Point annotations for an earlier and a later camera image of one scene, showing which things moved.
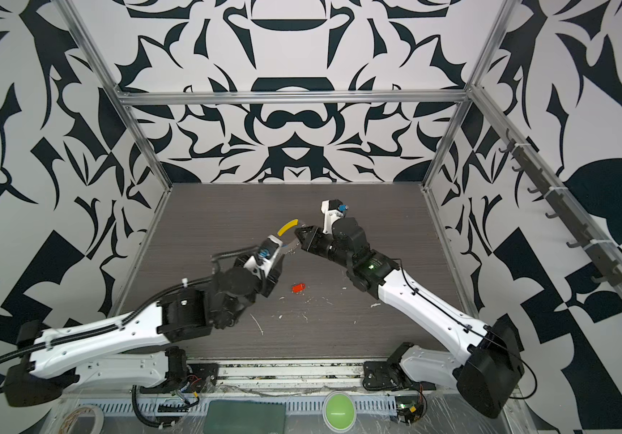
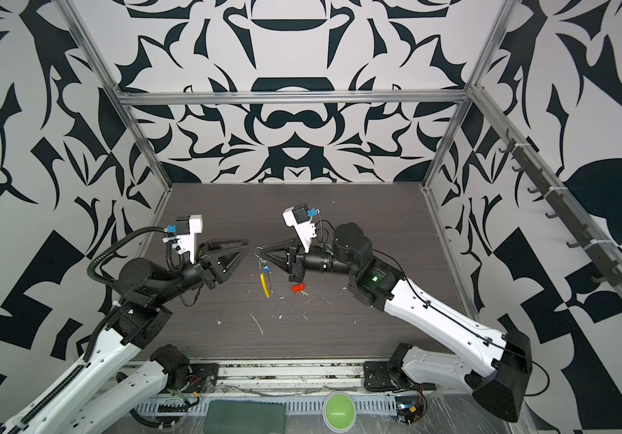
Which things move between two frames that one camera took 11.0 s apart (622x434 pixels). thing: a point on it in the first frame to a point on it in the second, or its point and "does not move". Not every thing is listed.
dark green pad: x=244 y=417 does not move
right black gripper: x=315 y=243 to x=291 y=264
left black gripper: x=264 y=284 to x=208 y=268
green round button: x=339 y=411 does not move
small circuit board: x=409 y=409 does not move
